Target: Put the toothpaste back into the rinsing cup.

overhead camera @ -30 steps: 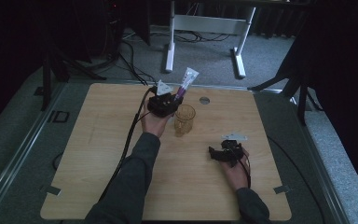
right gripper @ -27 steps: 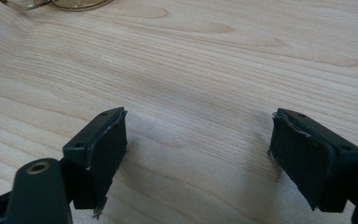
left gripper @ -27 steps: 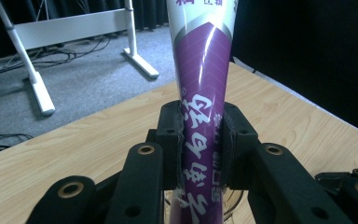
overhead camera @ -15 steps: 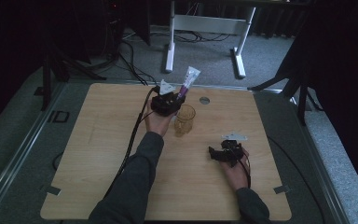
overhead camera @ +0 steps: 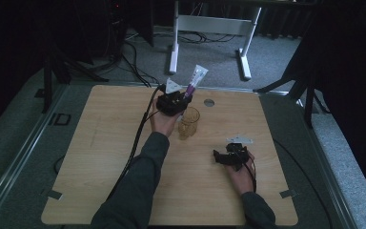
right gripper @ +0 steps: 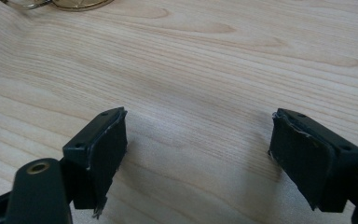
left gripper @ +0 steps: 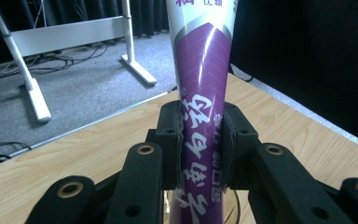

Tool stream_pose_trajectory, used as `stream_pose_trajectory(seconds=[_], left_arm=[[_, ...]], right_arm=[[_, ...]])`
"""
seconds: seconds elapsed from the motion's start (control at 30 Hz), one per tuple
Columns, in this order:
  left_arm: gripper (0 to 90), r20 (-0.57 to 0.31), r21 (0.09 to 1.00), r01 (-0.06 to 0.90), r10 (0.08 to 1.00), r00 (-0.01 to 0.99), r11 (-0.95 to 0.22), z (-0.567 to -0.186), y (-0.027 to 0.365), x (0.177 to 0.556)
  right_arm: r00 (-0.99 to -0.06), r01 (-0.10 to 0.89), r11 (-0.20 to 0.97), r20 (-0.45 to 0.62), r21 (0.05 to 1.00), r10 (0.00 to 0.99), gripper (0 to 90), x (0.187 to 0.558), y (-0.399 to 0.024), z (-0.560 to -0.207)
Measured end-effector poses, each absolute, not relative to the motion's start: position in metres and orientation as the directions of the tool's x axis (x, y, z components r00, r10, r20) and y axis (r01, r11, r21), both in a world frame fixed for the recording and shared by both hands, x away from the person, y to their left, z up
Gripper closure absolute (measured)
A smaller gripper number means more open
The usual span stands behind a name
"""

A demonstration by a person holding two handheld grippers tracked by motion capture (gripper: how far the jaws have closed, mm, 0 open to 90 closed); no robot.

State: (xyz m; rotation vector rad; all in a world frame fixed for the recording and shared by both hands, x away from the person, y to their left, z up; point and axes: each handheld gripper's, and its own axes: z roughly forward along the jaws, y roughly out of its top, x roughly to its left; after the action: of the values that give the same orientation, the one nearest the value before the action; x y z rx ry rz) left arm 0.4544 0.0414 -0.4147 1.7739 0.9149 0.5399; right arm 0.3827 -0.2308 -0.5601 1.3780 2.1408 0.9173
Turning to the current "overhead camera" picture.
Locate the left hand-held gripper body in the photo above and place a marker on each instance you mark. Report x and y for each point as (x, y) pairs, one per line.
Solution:
(171, 101)

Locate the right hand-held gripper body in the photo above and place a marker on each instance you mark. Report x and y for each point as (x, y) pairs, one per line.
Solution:
(237, 156)

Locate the white and purple toothpaste tube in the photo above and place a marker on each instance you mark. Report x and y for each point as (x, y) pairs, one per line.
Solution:
(196, 78)

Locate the person's left hand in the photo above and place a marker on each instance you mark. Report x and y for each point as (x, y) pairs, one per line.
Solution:
(163, 122)

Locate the person's right hand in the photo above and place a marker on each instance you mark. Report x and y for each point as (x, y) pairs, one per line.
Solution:
(241, 179)

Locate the grey round table grommet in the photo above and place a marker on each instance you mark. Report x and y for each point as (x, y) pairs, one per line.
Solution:
(209, 102)

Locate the grey tape strip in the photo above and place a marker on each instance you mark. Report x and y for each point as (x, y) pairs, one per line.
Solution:
(288, 193)
(51, 194)

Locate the black tripod stand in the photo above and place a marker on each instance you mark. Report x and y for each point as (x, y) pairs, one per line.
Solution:
(301, 86)
(63, 70)

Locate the white metal table frame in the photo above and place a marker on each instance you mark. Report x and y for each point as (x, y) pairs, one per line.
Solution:
(209, 25)

